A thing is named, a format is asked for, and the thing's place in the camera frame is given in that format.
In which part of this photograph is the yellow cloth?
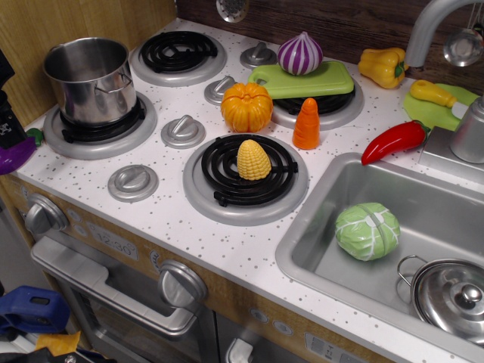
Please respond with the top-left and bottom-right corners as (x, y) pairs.
(35, 331), (81, 356)

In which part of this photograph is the silver faucet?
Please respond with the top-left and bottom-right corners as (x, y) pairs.
(405, 0), (483, 183)

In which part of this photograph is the green toy cabbage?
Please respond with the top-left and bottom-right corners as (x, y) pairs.
(335, 203), (401, 262)

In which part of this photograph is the yellow handled toy knife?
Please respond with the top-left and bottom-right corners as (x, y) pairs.
(410, 79), (468, 119)

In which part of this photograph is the silver stovetop knob centre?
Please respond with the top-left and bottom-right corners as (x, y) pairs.
(160, 115), (206, 149)

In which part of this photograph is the yellow toy corn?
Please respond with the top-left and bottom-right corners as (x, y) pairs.
(237, 139), (272, 181)

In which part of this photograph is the silver sink basin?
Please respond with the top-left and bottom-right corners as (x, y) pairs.
(275, 153), (483, 362)

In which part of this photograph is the silver oven dial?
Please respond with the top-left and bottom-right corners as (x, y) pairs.
(157, 259), (208, 309)
(25, 193), (69, 234)

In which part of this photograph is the blue clamp tool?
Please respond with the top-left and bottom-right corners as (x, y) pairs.
(1, 286), (70, 334)

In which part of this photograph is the silver stovetop knob back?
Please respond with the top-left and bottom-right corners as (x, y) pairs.
(240, 42), (278, 69)

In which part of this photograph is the front right black burner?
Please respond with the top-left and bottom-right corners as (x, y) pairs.
(200, 134), (299, 206)

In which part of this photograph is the purple white toy onion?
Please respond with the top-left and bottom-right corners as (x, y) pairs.
(277, 32), (324, 76)

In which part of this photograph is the purple toy eggplant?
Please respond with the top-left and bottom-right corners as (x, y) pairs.
(1, 128), (44, 175)

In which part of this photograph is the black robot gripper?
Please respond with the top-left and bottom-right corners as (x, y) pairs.
(0, 51), (27, 148)

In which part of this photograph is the back right black burner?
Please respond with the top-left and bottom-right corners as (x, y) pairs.
(274, 89), (355, 116)

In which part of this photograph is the black burner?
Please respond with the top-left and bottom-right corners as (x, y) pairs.
(60, 98), (147, 144)
(141, 31), (219, 73)
(274, 89), (355, 116)
(200, 134), (299, 206)

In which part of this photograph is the green cutting board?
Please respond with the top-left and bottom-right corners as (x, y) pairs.
(247, 60), (354, 99)

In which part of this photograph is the silver stovetop knob upper middle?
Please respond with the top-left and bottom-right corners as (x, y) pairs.
(203, 76), (236, 106)

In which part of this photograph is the orange toy carrot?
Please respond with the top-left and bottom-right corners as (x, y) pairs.
(293, 98), (320, 150)

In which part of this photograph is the red toy chili pepper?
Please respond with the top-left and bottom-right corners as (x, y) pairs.
(361, 120), (431, 166)

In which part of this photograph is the silver stovetop knob front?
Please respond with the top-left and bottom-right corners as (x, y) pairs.
(107, 165), (159, 203)

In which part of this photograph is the silver oven door handle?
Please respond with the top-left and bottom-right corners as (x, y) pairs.
(31, 237), (201, 340)

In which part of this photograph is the light green round plate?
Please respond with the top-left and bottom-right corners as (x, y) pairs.
(403, 83), (479, 131)

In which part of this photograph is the silver oven dial left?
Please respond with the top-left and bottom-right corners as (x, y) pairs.
(25, 193), (69, 234)

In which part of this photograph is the orange toy pumpkin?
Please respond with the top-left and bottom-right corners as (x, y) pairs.
(221, 82), (273, 133)

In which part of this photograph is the hanging steel strainer spoon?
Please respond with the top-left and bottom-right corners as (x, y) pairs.
(216, 0), (250, 23)

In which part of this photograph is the yellow toy bell pepper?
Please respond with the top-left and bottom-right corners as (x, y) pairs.
(358, 48), (408, 89)

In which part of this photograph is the stainless steel pot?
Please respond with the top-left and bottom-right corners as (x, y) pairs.
(43, 37), (137, 127)

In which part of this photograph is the silver stovetop knob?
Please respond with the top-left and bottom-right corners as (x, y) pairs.
(240, 42), (278, 69)
(107, 165), (159, 203)
(160, 115), (206, 149)
(203, 76), (236, 106)

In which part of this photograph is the back left black burner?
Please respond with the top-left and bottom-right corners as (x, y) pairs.
(141, 31), (219, 73)

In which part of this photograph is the small steel lidded pot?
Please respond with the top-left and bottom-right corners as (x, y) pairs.
(396, 255), (483, 347)

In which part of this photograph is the silver oven dial right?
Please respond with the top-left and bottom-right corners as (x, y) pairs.
(157, 259), (208, 309)

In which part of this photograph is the front left black burner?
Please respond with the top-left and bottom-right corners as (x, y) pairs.
(60, 98), (147, 144)

